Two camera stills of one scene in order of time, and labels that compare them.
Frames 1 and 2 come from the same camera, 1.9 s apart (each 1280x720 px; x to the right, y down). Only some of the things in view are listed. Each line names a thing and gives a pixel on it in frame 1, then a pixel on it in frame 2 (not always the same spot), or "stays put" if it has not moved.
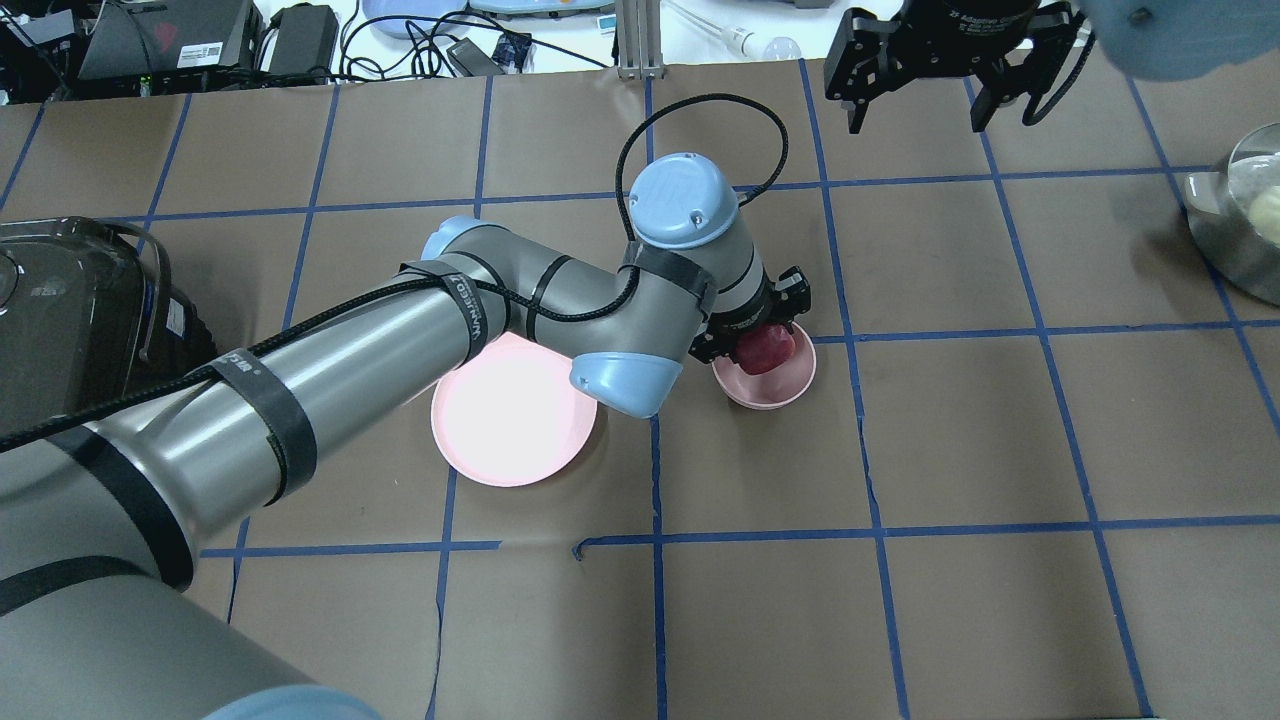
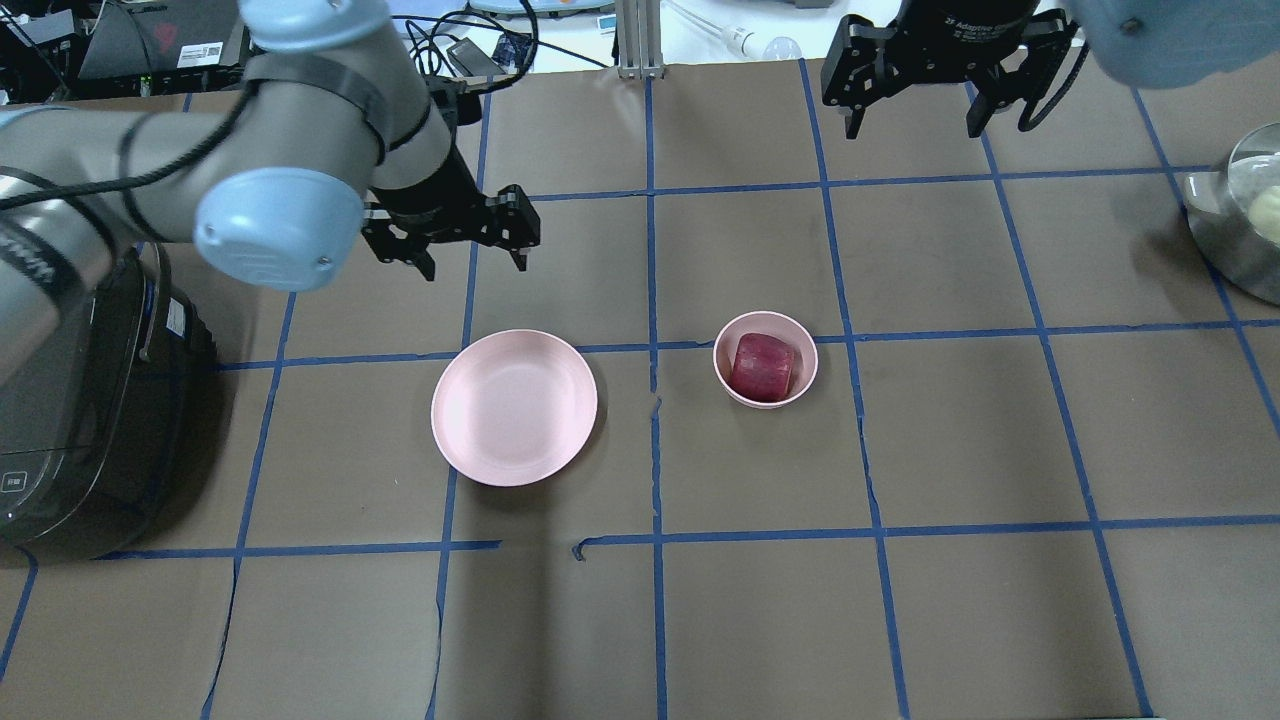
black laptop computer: (140, 37) stays put
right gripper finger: (860, 66) stays put
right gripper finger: (1055, 26) stays put
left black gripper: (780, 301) to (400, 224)
